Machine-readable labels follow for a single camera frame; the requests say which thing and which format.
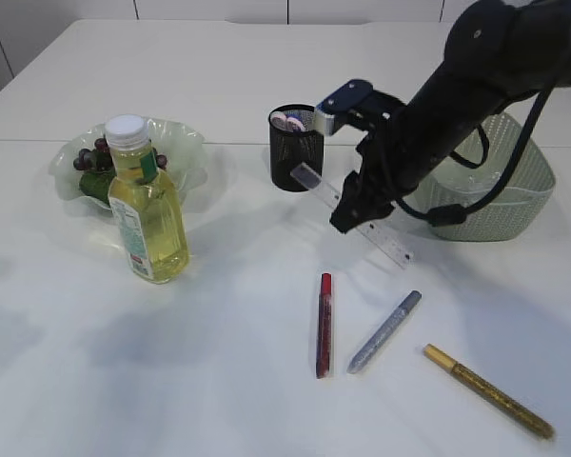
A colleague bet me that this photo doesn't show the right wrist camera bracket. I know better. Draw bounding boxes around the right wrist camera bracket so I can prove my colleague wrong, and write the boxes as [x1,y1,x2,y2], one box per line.
[313,79,374,137]

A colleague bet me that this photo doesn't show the red glitter pen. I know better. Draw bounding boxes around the red glitter pen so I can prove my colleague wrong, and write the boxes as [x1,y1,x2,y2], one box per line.
[315,272,332,379]

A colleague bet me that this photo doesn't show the blue black right robot arm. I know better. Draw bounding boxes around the blue black right robot arm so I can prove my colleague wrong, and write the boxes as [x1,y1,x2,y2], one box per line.
[314,1,571,233]

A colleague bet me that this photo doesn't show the yellow tea drink bottle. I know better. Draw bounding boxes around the yellow tea drink bottle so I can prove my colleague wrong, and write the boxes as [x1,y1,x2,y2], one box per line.
[105,114,189,284]

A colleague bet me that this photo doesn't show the blue scissors with sheath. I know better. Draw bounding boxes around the blue scissors with sheath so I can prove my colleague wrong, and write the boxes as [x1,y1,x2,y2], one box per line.
[285,115,306,132]

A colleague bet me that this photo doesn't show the green wavy glass plate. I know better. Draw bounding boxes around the green wavy glass plate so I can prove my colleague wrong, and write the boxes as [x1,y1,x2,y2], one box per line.
[49,117,208,212]

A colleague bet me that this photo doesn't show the gold glitter pen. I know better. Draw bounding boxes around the gold glitter pen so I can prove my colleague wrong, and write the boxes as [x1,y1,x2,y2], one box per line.
[423,344,556,440]

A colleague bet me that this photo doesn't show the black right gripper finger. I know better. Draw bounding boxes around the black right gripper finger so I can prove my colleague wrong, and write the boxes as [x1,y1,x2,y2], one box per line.
[329,171,394,233]

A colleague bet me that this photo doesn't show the black mesh pen holder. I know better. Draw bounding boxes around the black mesh pen holder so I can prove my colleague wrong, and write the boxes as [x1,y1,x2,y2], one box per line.
[267,104,324,192]

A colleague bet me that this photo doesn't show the clear plastic sheet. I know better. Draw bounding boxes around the clear plastic sheet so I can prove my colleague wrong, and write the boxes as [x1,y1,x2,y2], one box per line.
[450,171,502,193]

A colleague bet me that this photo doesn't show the silver glitter pen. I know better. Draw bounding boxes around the silver glitter pen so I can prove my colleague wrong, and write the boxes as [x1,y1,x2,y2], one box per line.
[346,290,423,374]

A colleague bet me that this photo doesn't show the green plastic woven basket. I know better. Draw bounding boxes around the green plastic woven basket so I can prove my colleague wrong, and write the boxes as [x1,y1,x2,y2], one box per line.
[412,112,556,242]

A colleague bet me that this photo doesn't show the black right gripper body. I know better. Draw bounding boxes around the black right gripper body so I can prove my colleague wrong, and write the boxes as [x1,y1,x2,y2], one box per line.
[357,92,462,206]

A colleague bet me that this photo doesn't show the pink small scissors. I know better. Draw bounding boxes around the pink small scissors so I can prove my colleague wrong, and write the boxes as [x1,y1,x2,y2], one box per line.
[269,111,287,131]

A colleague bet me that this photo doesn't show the clear plastic ruler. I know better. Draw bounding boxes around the clear plastic ruler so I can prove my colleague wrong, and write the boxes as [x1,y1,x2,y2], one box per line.
[290,163,414,268]

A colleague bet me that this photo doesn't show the purple grape bunch with leaf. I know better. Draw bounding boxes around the purple grape bunch with leaf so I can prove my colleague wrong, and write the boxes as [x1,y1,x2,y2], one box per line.
[72,136,168,204]

